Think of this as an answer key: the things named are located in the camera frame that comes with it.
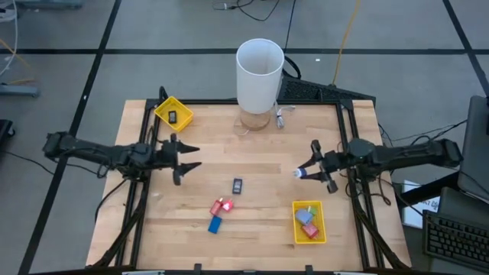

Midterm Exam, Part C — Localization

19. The white floor cable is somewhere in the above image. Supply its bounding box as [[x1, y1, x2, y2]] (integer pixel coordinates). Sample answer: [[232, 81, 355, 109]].
[[0, 0, 20, 78]]

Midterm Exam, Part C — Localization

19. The black floor cable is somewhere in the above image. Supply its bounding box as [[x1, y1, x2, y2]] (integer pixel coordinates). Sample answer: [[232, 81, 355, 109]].
[[283, 0, 303, 80], [212, 0, 282, 23]]

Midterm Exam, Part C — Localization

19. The white cylindrical lamp shade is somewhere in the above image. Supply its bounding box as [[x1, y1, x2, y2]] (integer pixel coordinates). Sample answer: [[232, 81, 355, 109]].
[[235, 37, 286, 115]]

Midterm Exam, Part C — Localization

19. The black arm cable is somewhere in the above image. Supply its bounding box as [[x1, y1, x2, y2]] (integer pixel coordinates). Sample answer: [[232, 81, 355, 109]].
[[345, 167, 393, 199], [94, 163, 112, 180]]

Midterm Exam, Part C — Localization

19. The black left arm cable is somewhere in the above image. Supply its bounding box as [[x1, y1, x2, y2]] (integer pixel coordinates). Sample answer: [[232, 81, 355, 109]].
[[94, 163, 112, 180]]

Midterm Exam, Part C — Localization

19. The black aluminium table frame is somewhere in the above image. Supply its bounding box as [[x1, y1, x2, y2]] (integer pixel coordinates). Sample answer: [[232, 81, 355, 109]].
[[86, 98, 412, 270]]

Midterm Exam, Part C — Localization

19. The slim red charger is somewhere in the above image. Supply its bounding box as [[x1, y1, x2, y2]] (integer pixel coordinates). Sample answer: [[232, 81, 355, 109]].
[[209, 197, 225, 217]]

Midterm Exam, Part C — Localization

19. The light blue charger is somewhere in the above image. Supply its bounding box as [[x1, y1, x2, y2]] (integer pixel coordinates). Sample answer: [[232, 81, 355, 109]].
[[294, 208, 315, 227]]

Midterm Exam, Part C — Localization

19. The blue rectangular box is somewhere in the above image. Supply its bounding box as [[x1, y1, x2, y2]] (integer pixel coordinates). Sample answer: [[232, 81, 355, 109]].
[[207, 215, 224, 235]]

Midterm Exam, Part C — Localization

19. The orange floor cable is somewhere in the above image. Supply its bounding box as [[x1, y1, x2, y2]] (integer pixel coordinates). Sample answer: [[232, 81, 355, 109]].
[[0, 37, 40, 86]]

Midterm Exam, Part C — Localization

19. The round wooden lamp base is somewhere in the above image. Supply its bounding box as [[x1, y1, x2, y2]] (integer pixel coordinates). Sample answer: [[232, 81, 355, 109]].
[[238, 110, 272, 132]]

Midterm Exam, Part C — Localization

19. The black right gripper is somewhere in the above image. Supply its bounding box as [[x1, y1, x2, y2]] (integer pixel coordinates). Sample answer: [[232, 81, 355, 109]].
[[297, 139, 347, 195]]

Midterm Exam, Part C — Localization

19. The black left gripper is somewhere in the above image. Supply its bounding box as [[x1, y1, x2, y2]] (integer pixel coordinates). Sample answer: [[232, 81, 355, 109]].
[[154, 133, 203, 187]]

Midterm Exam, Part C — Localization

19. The yellow plastic basket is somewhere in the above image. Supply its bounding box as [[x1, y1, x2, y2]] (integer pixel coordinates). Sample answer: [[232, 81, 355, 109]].
[[154, 95, 195, 133], [292, 199, 329, 245]]

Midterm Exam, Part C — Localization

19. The white lamp cable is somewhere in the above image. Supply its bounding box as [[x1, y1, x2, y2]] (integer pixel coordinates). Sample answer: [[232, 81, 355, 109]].
[[232, 100, 297, 138]]

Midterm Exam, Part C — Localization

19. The large red wall charger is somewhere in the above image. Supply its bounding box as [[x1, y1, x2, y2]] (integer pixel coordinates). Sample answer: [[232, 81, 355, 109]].
[[301, 222, 320, 240]]

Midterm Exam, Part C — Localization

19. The black perforated mount panel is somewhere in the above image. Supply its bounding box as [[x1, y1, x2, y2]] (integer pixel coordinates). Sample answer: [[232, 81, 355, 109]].
[[276, 73, 377, 105]]

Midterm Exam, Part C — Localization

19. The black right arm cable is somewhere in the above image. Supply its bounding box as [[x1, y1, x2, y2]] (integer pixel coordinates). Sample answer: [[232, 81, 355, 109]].
[[345, 167, 393, 199]]

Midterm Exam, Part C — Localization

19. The black floor object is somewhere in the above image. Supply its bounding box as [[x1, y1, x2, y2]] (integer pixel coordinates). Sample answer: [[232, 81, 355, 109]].
[[0, 118, 17, 140]]

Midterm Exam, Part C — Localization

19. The grey stand foot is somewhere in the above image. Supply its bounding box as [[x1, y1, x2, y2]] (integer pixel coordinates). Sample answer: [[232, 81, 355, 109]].
[[0, 83, 41, 99], [15, 0, 83, 11]]

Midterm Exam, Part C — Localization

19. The black keyboard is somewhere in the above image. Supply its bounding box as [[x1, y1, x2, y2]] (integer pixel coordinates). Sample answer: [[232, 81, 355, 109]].
[[421, 209, 489, 273]]

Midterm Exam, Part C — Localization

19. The yellow cable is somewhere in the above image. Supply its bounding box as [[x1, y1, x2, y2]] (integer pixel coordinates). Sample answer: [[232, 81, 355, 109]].
[[331, 0, 362, 86]]

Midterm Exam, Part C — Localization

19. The white paper sheet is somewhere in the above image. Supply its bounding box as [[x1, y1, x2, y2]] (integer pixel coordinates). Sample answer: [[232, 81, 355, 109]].
[[401, 179, 441, 230]]

